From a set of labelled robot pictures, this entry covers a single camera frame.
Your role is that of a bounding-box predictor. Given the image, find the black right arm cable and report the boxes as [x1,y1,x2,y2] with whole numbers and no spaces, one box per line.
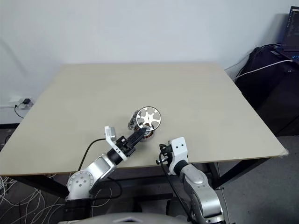
[155,143,199,224]

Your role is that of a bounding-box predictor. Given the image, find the white spoked rotor disc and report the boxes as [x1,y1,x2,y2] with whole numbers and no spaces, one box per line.
[135,106,163,131]

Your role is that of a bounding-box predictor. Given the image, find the white cable over bag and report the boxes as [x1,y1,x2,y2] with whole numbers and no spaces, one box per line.
[235,59,296,79]

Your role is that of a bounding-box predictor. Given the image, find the open black laptop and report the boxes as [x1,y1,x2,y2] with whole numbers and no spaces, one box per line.
[279,6,299,53]

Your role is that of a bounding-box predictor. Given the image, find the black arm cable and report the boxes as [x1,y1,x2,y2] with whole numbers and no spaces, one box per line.
[155,143,199,224]
[78,138,107,171]

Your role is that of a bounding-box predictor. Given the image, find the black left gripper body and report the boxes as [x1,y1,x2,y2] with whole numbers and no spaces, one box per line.
[115,135,137,158]

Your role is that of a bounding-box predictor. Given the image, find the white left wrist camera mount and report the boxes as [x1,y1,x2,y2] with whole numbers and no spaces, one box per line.
[104,126,128,162]

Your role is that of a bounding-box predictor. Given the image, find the grey rounded robot torso shell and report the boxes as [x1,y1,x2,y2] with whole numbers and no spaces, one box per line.
[58,206,196,224]

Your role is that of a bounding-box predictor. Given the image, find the black metal table frame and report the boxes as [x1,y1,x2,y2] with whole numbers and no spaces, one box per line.
[14,155,274,203]

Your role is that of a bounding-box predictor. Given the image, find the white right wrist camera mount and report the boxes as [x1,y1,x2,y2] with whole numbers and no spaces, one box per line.
[167,137,189,175]

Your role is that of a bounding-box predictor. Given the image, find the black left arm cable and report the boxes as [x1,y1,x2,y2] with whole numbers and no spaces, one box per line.
[78,138,107,171]

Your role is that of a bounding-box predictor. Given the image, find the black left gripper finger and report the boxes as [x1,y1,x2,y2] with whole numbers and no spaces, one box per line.
[128,128,147,142]
[130,132,146,147]

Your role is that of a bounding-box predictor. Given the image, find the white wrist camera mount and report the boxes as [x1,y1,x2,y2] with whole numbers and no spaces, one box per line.
[167,137,189,175]
[104,126,128,162]

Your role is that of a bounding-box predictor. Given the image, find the white wall power strip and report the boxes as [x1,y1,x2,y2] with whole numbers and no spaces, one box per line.
[0,97,35,110]

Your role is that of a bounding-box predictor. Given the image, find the large black bag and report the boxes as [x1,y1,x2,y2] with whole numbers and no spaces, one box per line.
[235,46,299,137]

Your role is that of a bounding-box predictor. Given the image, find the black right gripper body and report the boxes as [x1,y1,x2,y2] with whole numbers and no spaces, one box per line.
[159,140,175,164]

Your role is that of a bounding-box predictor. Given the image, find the black cables at laptop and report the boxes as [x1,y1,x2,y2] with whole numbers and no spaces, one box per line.
[260,42,285,52]

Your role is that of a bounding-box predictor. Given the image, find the grey perforated housing lid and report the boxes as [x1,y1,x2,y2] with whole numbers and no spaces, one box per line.
[127,109,141,131]

